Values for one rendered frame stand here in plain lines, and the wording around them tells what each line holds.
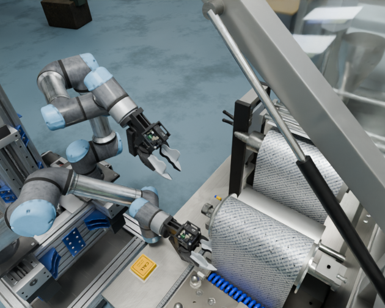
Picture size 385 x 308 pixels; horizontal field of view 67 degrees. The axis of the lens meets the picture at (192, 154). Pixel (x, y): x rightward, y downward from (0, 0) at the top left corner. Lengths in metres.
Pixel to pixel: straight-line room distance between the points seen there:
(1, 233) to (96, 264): 1.03
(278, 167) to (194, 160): 1.96
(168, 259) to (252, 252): 0.48
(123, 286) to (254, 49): 1.03
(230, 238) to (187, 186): 1.80
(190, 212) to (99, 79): 0.71
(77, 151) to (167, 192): 1.24
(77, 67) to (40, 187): 0.50
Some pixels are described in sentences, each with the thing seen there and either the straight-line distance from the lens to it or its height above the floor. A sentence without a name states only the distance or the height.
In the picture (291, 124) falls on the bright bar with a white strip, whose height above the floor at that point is 1.45.
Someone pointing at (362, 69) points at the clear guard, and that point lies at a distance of 0.38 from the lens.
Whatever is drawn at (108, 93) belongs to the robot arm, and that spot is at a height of 1.55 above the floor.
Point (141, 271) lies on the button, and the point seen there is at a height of 0.92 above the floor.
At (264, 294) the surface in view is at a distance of 0.93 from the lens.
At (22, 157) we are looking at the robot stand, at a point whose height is 1.12.
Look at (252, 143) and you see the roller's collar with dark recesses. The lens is 0.93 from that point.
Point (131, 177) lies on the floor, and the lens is 2.72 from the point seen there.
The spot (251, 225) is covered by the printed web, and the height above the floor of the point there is 1.31.
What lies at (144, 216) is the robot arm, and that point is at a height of 1.14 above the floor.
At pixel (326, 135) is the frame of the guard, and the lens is 0.28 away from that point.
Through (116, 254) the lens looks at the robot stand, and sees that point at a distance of 2.05.
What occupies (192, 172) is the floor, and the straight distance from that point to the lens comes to 2.68.
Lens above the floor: 1.96
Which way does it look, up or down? 43 degrees down
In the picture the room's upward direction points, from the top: 3 degrees counter-clockwise
